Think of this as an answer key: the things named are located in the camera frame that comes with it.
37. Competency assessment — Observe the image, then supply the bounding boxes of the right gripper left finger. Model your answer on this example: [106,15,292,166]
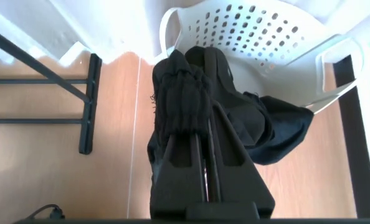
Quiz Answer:
[149,133,208,217]

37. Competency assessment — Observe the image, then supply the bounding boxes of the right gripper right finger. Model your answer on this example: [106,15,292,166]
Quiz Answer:
[207,101,275,217]

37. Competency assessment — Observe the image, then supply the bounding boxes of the black shorts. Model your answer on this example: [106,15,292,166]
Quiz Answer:
[146,45,267,187]

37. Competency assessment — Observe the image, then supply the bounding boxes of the white laundry basket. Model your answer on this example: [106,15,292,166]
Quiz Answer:
[159,0,365,115]

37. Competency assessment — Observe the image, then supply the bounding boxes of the black clothes rack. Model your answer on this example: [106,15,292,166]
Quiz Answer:
[0,24,103,156]

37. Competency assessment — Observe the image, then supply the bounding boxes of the black cable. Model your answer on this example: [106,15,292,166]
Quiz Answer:
[25,203,66,220]

